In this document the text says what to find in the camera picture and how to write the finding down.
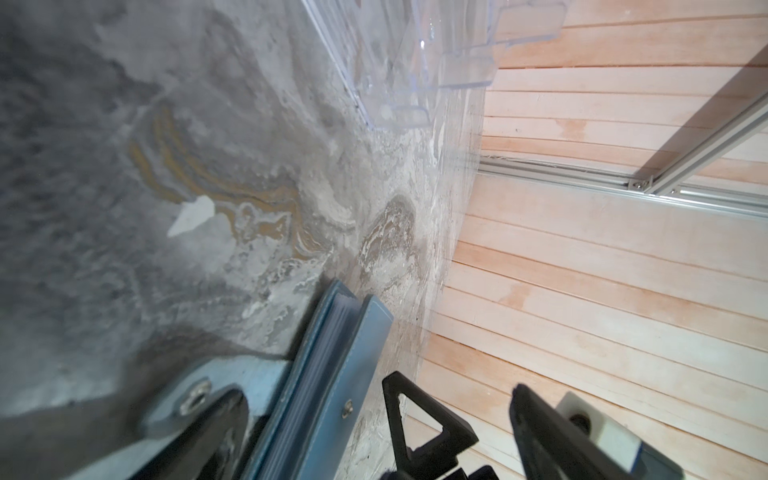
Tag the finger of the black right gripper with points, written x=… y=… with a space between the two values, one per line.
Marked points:
x=426 y=436

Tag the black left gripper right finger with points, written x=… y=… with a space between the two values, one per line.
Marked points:
x=550 y=447

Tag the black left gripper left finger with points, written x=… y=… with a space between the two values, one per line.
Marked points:
x=209 y=448

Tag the clear acrylic card stand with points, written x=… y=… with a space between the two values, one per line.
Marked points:
x=395 y=57

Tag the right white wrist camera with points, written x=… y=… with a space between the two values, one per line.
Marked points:
x=629 y=451

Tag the aluminium frame rail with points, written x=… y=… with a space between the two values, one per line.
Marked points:
x=670 y=185

